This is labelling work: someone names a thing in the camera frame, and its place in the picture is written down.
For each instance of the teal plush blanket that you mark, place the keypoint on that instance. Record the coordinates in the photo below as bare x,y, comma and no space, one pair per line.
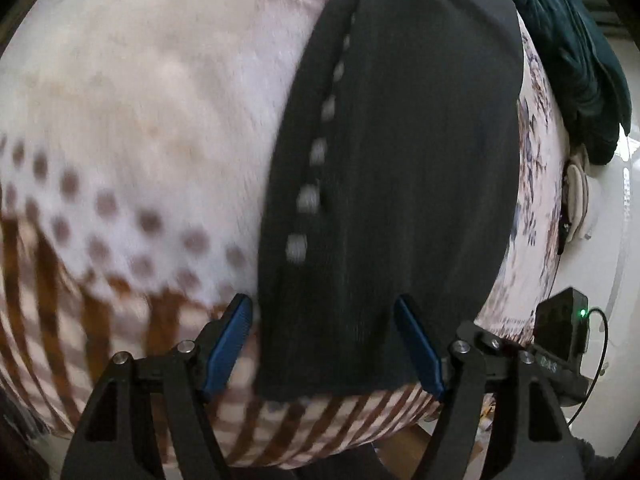
585,74

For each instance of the white headboard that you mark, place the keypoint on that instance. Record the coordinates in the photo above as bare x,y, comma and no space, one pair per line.
606,269

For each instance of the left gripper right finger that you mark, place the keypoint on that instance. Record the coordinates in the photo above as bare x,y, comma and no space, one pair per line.
529,438

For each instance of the floral bed blanket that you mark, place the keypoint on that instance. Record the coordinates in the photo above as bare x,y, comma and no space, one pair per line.
136,144

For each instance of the black folded item under clothes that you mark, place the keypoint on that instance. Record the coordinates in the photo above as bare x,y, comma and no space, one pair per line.
564,222

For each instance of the black striped sweater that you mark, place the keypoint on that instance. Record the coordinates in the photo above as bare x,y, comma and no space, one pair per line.
391,194

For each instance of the folded white clothes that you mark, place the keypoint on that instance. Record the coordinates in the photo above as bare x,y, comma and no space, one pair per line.
581,195

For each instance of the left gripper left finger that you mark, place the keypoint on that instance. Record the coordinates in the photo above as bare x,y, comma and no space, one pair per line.
116,437

